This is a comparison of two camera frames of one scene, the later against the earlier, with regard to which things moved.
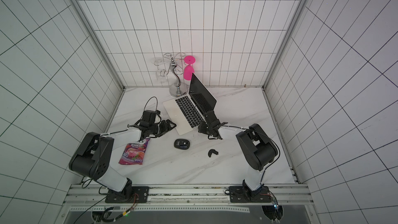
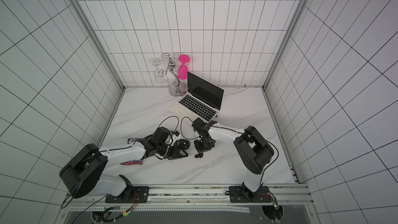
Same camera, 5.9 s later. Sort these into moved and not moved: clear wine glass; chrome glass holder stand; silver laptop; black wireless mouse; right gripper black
Moved: silver laptop; right gripper black
Not moved: clear wine glass; black wireless mouse; chrome glass holder stand
